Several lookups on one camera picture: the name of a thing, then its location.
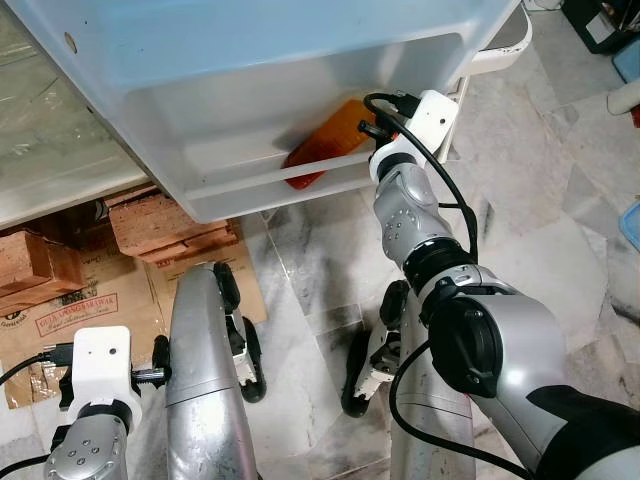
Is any orange food packet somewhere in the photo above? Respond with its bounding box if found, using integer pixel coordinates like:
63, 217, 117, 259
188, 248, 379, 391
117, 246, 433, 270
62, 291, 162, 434
282, 96, 387, 192

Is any grey fridge door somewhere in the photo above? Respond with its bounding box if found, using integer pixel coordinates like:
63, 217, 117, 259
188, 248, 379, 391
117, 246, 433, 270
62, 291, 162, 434
10, 0, 523, 224

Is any silver robot left leg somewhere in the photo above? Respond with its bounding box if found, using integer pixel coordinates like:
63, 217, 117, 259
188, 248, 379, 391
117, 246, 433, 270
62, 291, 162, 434
164, 261, 267, 480

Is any silver robot leg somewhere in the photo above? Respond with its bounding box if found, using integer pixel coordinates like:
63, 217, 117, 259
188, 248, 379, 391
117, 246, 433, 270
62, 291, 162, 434
341, 279, 473, 480
164, 261, 267, 480

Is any flat brown cardboard sheet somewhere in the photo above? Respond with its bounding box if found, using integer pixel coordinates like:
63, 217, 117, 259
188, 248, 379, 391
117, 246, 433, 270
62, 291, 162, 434
0, 230, 269, 412

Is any white folding chair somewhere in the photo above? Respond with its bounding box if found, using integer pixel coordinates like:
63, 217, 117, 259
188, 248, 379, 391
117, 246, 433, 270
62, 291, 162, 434
440, 0, 534, 167

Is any silver robot right leg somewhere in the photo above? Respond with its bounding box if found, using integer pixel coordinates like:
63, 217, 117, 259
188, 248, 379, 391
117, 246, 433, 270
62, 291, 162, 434
341, 279, 473, 480

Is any black box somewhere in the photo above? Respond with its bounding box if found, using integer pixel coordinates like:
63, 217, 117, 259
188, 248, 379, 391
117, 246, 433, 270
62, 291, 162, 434
560, 0, 640, 57

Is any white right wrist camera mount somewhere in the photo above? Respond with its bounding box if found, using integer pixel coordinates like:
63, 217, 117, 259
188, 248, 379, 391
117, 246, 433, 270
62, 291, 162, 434
390, 90, 460, 167

